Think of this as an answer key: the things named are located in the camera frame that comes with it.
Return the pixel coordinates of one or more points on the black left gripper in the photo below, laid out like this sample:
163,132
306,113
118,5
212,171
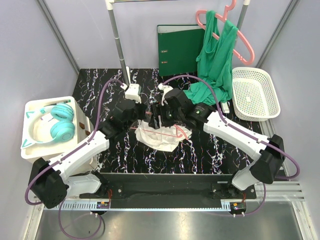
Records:
142,107

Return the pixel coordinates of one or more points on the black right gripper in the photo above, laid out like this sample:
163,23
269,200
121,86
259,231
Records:
157,110

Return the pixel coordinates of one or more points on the white tank top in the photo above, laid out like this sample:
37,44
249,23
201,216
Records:
157,141

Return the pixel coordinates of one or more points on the pink clothes hanger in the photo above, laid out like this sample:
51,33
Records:
178,134

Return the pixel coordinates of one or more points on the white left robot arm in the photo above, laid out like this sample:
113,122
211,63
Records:
54,180

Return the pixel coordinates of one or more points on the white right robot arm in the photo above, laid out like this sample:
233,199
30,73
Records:
266,152

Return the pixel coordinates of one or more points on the green tank top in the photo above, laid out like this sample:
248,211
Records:
214,63

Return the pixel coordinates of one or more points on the pink hanger with green top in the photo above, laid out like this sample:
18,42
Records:
223,18

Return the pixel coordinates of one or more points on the teal cat ear headphones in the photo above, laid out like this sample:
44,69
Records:
62,131

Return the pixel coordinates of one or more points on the white storage drawer box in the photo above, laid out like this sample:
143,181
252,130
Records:
41,130

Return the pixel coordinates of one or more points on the white perforated plastic basket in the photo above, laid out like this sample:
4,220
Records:
254,96

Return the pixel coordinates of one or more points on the white clothes rack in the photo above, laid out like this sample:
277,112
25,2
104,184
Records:
110,8

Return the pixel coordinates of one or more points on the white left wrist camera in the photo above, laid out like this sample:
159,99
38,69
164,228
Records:
132,92

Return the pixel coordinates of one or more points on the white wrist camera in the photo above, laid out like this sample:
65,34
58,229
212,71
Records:
132,92
165,89

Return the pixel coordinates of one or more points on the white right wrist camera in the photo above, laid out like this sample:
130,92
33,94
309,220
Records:
165,89

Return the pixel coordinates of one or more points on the green ring binder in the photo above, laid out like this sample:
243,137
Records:
178,48

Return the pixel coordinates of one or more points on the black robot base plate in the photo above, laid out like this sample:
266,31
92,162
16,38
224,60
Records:
173,191

